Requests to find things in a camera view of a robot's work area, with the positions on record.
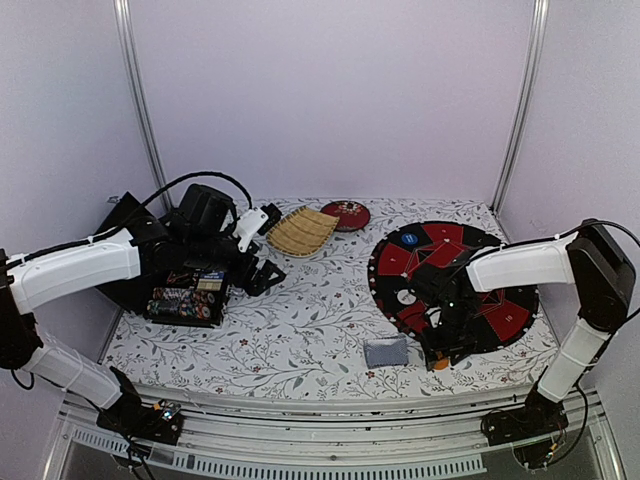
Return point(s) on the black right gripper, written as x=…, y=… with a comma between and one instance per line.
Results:
x=431, y=345

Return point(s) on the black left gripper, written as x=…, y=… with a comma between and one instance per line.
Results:
x=259, y=283

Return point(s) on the woven bamboo tray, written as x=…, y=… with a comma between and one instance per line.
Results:
x=302, y=233

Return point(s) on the white dealer button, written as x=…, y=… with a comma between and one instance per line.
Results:
x=405, y=297

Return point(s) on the blue small blind button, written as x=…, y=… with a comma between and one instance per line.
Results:
x=409, y=239

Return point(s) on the orange big blind button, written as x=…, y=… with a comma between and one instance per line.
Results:
x=441, y=362

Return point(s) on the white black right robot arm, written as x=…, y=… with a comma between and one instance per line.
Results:
x=584, y=276

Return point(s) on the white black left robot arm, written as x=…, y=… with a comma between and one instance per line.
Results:
x=29, y=281

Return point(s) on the blue texas holdem card deck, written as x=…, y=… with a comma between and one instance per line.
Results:
x=210, y=281

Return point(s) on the round red black poker mat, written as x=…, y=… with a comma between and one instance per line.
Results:
x=505, y=314

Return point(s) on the red floral round plate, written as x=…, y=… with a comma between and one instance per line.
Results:
x=352, y=216

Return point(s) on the red black card box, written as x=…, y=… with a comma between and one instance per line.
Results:
x=180, y=279

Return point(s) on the black poker set case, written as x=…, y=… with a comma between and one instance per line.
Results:
x=134, y=294

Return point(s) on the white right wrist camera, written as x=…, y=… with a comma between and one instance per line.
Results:
x=432, y=317

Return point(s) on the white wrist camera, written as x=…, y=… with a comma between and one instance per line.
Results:
x=432, y=317
x=248, y=226

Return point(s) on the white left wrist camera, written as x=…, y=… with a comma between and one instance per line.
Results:
x=248, y=226

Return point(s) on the aluminium frame post right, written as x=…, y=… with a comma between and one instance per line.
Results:
x=531, y=67

